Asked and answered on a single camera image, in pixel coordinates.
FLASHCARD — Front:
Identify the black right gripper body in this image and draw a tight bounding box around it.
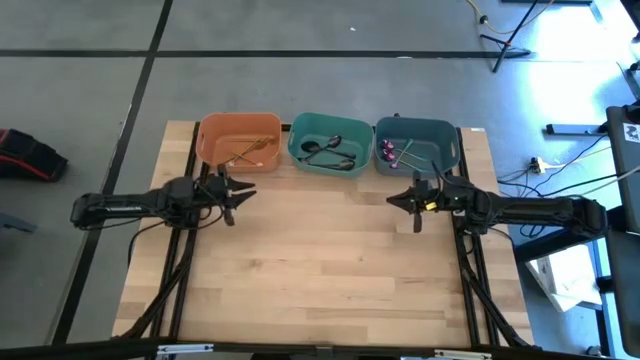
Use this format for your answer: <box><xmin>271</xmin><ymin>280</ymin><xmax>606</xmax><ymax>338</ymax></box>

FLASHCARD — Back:
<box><xmin>409</xmin><ymin>169</ymin><xmax>477</xmax><ymax>234</ymax></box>

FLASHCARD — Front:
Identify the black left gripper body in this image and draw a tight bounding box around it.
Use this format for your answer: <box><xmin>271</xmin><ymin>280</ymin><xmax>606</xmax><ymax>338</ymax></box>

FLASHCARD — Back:
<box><xmin>199</xmin><ymin>163</ymin><xmax>236</xmax><ymax>227</ymax></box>

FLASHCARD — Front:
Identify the blue-grey plastic bin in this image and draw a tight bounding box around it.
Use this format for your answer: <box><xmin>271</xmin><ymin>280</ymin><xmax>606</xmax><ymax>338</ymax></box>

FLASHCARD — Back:
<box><xmin>374</xmin><ymin>116</ymin><xmax>461</xmax><ymax>179</ymax></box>

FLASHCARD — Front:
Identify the orange plastic bin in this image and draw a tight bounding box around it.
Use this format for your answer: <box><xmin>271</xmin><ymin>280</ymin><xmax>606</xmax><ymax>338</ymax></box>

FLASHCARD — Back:
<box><xmin>195</xmin><ymin>112</ymin><xmax>283</xmax><ymax>175</ymax></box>

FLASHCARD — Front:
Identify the teal plastic bin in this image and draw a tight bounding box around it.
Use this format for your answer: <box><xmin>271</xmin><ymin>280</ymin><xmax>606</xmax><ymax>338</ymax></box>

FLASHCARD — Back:
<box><xmin>287</xmin><ymin>112</ymin><xmax>375</xmax><ymax>179</ymax></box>

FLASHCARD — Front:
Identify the black flat stand base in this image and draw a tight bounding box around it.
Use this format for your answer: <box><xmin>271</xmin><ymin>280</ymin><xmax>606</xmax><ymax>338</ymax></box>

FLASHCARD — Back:
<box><xmin>543</xmin><ymin>123</ymin><xmax>609</xmax><ymax>137</ymax></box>

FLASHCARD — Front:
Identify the white cardboard box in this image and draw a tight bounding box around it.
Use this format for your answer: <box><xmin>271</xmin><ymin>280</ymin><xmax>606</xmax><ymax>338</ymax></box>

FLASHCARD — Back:
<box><xmin>524</xmin><ymin>243</ymin><xmax>604</xmax><ymax>314</ymax></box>

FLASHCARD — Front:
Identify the black tripod stand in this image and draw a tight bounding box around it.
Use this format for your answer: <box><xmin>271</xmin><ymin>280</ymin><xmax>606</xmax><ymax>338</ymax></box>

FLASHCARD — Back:
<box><xmin>478</xmin><ymin>0</ymin><xmax>534</xmax><ymax>74</ymax></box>

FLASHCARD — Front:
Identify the black equipment cart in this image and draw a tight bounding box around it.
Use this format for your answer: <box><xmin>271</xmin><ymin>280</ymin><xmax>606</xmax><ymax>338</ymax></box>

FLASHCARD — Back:
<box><xmin>603</xmin><ymin>103</ymin><xmax>640</xmax><ymax>357</ymax></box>

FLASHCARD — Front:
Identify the red and black bag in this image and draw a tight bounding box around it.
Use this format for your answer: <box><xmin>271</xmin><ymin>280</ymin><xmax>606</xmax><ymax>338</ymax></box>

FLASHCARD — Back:
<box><xmin>0</xmin><ymin>128</ymin><xmax>69</xmax><ymax>183</ymax></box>

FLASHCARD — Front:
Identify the grey object on floor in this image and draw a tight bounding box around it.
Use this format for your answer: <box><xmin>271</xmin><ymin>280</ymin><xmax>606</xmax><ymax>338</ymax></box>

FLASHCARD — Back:
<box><xmin>0</xmin><ymin>211</ymin><xmax>37</xmax><ymax>234</ymax></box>

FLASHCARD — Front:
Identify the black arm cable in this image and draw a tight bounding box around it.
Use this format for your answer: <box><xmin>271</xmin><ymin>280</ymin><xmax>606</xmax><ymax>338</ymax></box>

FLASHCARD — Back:
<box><xmin>126</xmin><ymin>212</ymin><xmax>224</xmax><ymax>267</ymax></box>

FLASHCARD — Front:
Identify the black floor cable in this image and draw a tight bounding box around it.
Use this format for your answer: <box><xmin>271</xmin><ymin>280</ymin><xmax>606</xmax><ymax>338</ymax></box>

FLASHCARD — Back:
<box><xmin>497</xmin><ymin>133</ymin><xmax>609</xmax><ymax>202</ymax></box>

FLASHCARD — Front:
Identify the black aluminium table frame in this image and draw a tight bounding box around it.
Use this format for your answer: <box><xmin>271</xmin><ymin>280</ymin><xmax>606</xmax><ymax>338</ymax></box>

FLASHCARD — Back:
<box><xmin>0</xmin><ymin>119</ymin><xmax>640</xmax><ymax>360</ymax></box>

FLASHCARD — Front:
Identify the silver metal bracket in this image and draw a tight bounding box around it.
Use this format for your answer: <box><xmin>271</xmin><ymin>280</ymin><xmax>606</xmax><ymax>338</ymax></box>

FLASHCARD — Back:
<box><xmin>433</xmin><ymin>348</ymin><xmax>494</xmax><ymax>360</ymax></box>
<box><xmin>157</xmin><ymin>343</ymin><xmax>215</xmax><ymax>357</ymax></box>

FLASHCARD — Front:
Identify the yellow floor cable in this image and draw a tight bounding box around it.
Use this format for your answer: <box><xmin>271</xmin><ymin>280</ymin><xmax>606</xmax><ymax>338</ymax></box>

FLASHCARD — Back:
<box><xmin>466</xmin><ymin>0</ymin><xmax>557</xmax><ymax>37</ymax></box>

